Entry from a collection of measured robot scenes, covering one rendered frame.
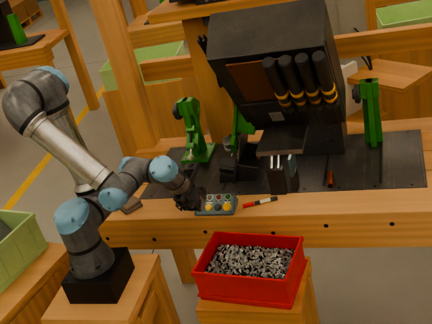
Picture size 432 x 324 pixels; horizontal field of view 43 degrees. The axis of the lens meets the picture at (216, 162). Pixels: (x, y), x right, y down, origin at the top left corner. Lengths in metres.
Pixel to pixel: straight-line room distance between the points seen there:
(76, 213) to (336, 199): 0.89
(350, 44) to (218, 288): 1.16
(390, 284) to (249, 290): 1.34
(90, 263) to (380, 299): 1.55
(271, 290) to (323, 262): 1.42
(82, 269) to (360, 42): 1.39
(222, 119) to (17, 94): 1.09
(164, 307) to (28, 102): 0.90
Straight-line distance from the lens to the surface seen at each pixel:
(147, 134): 2.66
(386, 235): 1.97
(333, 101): 1.79
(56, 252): 2.36
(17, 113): 1.67
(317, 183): 2.09
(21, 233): 2.31
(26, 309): 2.24
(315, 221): 1.95
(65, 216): 1.79
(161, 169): 1.64
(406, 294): 2.91
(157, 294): 2.06
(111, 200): 1.61
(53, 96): 1.76
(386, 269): 3.05
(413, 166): 2.14
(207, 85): 2.44
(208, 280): 1.78
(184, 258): 3.06
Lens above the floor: 2.03
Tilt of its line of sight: 29 degrees down
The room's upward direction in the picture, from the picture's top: 14 degrees counter-clockwise
